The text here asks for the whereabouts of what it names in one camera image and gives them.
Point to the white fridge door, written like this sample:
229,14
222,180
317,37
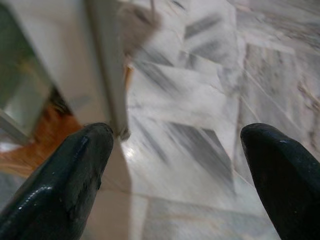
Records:
107,75

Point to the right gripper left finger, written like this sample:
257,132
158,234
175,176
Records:
57,185

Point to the white fridge cabinet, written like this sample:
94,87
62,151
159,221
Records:
62,50

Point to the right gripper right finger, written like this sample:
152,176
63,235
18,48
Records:
287,185

